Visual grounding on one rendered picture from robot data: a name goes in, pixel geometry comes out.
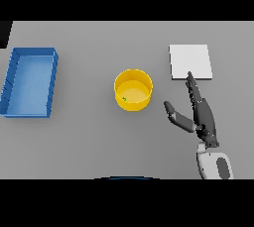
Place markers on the yellow bowl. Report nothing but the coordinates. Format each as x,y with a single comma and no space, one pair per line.
133,90

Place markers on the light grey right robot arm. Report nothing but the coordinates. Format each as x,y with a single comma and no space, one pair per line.
211,165

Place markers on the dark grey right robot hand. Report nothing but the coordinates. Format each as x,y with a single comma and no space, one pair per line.
202,113

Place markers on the pale square measuring scale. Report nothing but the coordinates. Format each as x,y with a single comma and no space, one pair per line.
190,61

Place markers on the blue tray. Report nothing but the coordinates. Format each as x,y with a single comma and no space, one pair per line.
30,82

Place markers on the green nut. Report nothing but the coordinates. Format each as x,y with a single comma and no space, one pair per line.
124,99

